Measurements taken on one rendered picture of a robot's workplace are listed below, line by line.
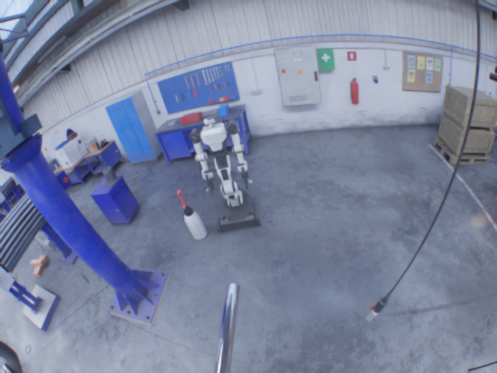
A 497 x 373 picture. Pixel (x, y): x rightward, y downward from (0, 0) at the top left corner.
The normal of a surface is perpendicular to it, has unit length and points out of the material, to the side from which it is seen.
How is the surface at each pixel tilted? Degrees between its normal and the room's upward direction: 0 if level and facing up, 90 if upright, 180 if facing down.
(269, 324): 0
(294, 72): 90
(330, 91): 90
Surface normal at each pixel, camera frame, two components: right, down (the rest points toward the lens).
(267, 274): -0.20, -0.78
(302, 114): -0.11, 0.62
